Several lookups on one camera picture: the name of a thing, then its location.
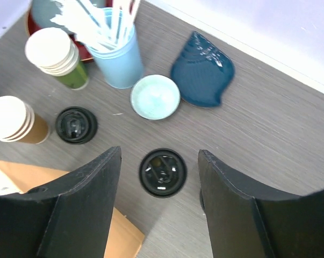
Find green paper cup stack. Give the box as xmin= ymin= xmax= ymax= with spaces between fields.
xmin=25 ymin=27 xmax=89 ymax=90

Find black lid stack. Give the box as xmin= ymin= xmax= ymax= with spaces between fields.
xmin=55 ymin=106 xmax=98 ymax=145

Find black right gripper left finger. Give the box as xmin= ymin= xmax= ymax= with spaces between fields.
xmin=0 ymin=146 xmax=121 ymax=257

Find brown paper bag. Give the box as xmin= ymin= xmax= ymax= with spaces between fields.
xmin=0 ymin=161 xmax=145 ymax=257

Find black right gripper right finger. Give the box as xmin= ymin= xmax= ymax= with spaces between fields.
xmin=198 ymin=150 xmax=324 ymax=257

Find light blue straw holder cup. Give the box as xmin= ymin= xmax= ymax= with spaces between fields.
xmin=85 ymin=7 xmax=144 ymax=89

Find red round plate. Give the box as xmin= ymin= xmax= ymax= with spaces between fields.
xmin=25 ymin=9 xmax=94 ymax=63

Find brown paper cup stack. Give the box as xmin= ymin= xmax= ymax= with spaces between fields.
xmin=0 ymin=96 xmax=51 ymax=144

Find dark blue leaf-shaped plate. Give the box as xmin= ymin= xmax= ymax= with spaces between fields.
xmin=170 ymin=31 xmax=235 ymax=108

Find pale green ceramic bowl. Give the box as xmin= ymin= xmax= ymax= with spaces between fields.
xmin=130 ymin=74 xmax=181 ymax=120

